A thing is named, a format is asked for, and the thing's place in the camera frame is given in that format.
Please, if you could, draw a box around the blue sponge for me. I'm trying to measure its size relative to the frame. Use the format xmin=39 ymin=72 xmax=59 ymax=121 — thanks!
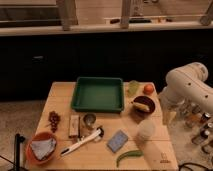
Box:
xmin=107 ymin=130 xmax=128 ymax=153

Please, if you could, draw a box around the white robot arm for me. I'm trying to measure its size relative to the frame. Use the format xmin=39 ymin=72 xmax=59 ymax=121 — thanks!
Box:
xmin=158 ymin=62 xmax=213 ymax=125

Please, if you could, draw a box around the green plastic tray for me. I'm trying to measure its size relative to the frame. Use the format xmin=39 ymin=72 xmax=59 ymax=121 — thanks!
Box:
xmin=71 ymin=77 xmax=124 ymax=113

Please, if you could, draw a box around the light green cup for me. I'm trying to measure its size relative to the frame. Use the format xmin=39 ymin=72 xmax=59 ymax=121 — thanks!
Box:
xmin=128 ymin=80 xmax=139 ymax=97

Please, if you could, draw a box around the yellow banana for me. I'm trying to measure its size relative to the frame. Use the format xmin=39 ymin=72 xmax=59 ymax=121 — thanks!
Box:
xmin=132 ymin=102 xmax=150 ymax=112

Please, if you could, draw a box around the small metal cup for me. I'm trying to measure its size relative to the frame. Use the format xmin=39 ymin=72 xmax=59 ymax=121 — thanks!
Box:
xmin=83 ymin=113 xmax=96 ymax=129

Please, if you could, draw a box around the dark brown bowl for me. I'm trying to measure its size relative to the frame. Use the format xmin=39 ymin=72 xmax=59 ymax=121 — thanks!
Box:
xmin=131 ymin=96 xmax=155 ymax=116

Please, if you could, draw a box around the orange fruit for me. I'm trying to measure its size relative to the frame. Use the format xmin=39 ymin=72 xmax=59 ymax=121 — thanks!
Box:
xmin=143 ymin=84 xmax=154 ymax=95

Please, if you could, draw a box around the wooden block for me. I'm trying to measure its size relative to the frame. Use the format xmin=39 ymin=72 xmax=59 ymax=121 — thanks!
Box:
xmin=69 ymin=115 xmax=80 ymax=138

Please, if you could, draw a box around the white ribbed cup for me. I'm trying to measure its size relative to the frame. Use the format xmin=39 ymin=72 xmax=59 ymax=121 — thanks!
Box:
xmin=138 ymin=120 xmax=155 ymax=141

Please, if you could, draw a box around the green chili pepper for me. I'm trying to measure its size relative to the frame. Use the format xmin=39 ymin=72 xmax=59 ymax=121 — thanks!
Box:
xmin=116 ymin=150 xmax=143 ymax=167

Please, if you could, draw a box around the grey cloth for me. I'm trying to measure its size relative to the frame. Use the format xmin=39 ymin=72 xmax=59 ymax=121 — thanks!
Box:
xmin=30 ymin=138 xmax=56 ymax=160

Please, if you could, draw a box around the orange bowl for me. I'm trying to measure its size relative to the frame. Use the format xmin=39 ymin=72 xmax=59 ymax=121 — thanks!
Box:
xmin=25 ymin=132 xmax=57 ymax=165

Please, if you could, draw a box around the spice bottles group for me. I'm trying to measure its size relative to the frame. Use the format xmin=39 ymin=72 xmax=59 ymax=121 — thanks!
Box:
xmin=185 ymin=104 xmax=212 ymax=145

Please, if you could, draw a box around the black stand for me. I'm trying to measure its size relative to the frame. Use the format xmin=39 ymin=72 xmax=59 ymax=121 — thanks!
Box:
xmin=8 ymin=133 xmax=28 ymax=171

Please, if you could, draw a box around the white handled brush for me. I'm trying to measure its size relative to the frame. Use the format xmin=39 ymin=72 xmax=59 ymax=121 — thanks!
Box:
xmin=60 ymin=127 xmax=104 ymax=157

